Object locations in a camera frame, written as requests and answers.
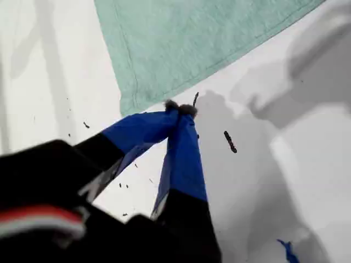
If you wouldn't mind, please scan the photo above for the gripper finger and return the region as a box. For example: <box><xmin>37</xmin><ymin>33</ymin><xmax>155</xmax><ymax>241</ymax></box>
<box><xmin>150</xmin><ymin>104</ymin><xmax>222</xmax><ymax>263</ymax></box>
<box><xmin>73</xmin><ymin>99</ymin><xmax>181</xmax><ymax>203</ymax></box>

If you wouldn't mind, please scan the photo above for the pale green t-shirt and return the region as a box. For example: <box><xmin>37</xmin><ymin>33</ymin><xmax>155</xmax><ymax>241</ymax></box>
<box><xmin>94</xmin><ymin>0</ymin><xmax>329</xmax><ymax>117</ymax></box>

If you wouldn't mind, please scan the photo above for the blue tape scrap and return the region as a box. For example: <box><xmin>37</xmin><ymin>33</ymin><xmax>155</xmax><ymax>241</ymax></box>
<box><xmin>276</xmin><ymin>238</ymin><xmax>300</xmax><ymax>263</ymax></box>

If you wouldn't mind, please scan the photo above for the red white servo wire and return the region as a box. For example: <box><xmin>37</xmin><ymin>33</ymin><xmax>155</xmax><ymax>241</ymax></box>
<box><xmin>0</xmin><ymin>202</ymin><xmax>87</xmax><ymax>243</ymax></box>

